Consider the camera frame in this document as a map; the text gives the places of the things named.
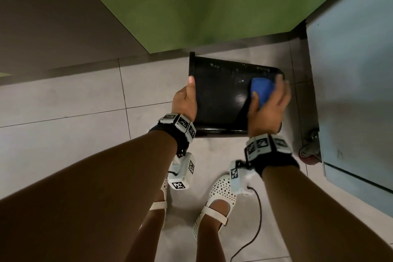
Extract person's right hand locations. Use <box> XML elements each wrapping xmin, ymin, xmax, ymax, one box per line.
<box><xmin>247</xmin><ymin>74</ymin><xmax>291</xmax><ymax>138</ymax></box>

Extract white perforated left shoe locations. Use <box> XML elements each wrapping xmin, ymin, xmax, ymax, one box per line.
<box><xmin>140</xmin><ymin>176</ymin><xmax>169</xmax><ymax>230</ymax></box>

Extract black plastic waste bin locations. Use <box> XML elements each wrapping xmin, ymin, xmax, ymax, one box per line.
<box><xmin>188</xmin><ymin>51</ymin><xmax>285</xmax><ymax>137</ymax></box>

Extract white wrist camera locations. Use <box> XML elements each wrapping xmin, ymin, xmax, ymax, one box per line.
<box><xmin>228</xmin><ymin>159</ymin><xmax>257</xmax><ymax>197</ymax></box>
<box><xmin>167</xmin><ymin>151</ymin><xmax>196</xmax><ymax>191</ymax></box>

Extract black left wrist strap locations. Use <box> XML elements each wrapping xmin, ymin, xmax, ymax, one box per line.
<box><xmin>149</xmin><ymin>113</ymin><xmax>197</xmax><ymax>158</ymax></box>

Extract black wrist strap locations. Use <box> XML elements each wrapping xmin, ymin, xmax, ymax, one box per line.
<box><xmin>244</xmin><ymin>133</ymin><xmax>300</xmax><ymax>178</ymax></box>
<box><xmin>149</xmin><ymin>113</ymin><xmax>197</xmax><ymax>158</ymax></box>

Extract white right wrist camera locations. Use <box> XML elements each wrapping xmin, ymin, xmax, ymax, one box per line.
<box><xmin>228</xmin><ymin>159</ymin><xmax>257</xmax><ymax>197</ymax></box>

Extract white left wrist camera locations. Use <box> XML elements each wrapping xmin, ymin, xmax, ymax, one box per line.
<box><xmin>167</xmin><ymin>151</ymin><xmax>196</xmax><ymax>191</ymax></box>

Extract black right wrist strap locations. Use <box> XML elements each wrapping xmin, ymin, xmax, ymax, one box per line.
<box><xmin>244</xmin><ymin>133</ymin><xmax>300</xmax><ymax>178</ymax></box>

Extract red caster wheel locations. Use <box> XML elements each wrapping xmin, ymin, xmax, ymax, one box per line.
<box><xmin>298</xmin><ymin>129</ymin><xmax>322</xmax><ymax>166</ymax></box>

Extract black right camera cable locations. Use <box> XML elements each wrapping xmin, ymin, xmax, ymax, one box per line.
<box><xmin>230</xmin><ymin>186</ymin><xmax>262</xmax><ymax>262</ymax></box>

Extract person's left hand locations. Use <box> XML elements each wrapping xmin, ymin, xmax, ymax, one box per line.
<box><xmin>171</xmin><ymin>76</ymin><xmax>198</xmax><ymax>123</ymax></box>

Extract pale blue wheeled cabinet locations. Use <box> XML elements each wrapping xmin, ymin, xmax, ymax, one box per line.
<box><xmin>305</xmin><ymin>0</ymin><xmax>393</xmax><ymax>218</ymax></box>

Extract person's left forearm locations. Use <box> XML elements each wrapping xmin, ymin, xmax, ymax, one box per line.
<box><xmin>0</xmin><ymin>131</ymin><xmax>178</xmax><ymax>262</ymax></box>

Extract person's right forearm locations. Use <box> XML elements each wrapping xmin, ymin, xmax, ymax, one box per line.
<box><xmin>261</xmin><ymin>165</ymin><xmax>393</xmax><ymax>262</ymax></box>

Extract white perforated shoe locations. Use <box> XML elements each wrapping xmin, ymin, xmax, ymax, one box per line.
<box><xmin>140</xmin><ymin>176</ymin><xmax>169</xmax><ymax>230</ymax></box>
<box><xmin>192</xmin><ymin>174</ymin><xmax>237</xmax><ymax>242</ymax></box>

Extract blue cleaning cloth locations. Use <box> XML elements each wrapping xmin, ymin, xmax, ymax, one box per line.
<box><xmin>251</xmin><ymin>77</ymin><xmax>276</xmax><ymax>109</ymax></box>

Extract white perforated right shoe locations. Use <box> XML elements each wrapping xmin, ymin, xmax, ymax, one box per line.
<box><xmin>192</xmin><ymin>174</ymin><xmax>237</xmax><ymax>242</ymax></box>

